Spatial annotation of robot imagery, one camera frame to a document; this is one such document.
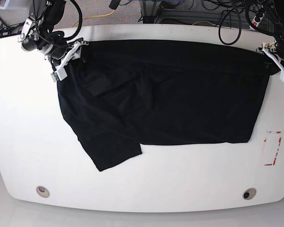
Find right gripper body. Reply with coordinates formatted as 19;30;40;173
44;40;88;71

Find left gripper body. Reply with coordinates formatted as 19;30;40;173
257;41;284;71

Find black T-shirt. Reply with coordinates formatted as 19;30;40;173
57;40;279;171

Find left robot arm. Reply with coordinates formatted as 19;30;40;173
256;0;284;61

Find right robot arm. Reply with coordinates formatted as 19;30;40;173
18;0;88;71

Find white power strip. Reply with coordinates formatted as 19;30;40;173
251;13;264;27

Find red tape rectangle marking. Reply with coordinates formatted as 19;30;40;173
263;131;282;166

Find right table grommet hole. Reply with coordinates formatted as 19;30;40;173
242;188;257;200

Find table grommet hole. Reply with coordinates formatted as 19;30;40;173
242;188;257;200
36;186;50;198

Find left table grommet hole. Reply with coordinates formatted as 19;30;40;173
36;186;50;198

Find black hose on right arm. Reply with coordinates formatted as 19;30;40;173
44;0;83;47

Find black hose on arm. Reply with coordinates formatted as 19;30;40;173
217;0;243;46
44;0;83;47

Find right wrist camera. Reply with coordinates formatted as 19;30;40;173
51;68;67;82

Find yellow cable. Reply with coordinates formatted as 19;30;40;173
72;9;115;26

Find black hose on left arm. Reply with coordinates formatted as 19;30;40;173
217;0;243;46

